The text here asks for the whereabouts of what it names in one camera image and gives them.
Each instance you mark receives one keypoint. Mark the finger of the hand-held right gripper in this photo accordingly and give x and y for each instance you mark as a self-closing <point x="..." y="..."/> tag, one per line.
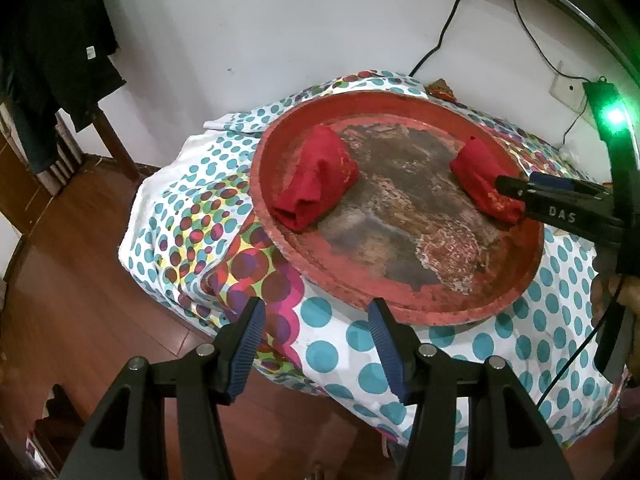
<point x="555" y="207"/>
<point x="565" y="182"/>

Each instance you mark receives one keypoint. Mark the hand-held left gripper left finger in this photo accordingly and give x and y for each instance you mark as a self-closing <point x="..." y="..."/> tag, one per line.
<point x="247" y="350"/>

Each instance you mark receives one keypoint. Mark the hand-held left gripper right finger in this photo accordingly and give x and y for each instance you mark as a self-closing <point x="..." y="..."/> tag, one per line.
<point x="387" y="350"/>

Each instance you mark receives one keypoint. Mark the red sock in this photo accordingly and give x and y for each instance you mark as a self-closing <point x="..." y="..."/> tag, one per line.
<point x="475" y="175"/>
<point x="310" y="180"/>

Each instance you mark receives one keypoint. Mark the round red worn tray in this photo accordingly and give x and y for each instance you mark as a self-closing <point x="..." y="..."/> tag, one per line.
<point x="400" y="220"/>

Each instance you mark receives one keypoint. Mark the person's right hand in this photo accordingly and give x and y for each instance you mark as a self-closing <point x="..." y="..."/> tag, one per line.
<point x="600" y="292"/>

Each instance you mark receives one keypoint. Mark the polka dot tablecloth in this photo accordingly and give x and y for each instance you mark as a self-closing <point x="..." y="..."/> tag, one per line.
<point x="340" y="350"/>

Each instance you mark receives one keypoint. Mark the small red gold ornament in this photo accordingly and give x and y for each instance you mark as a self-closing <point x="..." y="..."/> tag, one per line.
<point x="442" y="89"/>

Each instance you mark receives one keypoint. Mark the wooden chair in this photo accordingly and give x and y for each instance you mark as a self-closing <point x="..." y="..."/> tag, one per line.
<point x="117" y="147"/>

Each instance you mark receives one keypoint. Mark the dark hanging clothing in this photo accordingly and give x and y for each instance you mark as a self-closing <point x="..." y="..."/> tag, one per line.
<point x="55" y="60"/>

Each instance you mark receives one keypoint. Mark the white wall socket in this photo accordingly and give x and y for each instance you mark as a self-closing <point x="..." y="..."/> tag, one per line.
<point x="567" y="87"/>

